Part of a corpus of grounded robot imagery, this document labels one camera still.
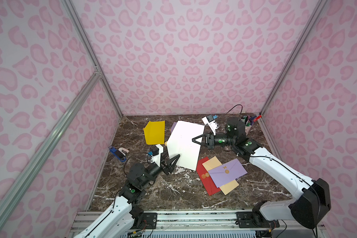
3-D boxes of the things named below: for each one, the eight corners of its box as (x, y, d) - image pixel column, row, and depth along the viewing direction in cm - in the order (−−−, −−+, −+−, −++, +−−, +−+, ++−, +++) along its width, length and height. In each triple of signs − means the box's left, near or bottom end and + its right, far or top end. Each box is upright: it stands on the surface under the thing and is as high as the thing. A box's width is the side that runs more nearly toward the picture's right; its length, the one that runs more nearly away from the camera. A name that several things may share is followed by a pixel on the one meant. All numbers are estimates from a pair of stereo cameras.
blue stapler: (107, 152, 101) (105, 150, 98) (116, 144, 105) (114, 142, 102) (123, 162, 96) (121, 160, 94) (131, 153, 100) (129, 151, 98)
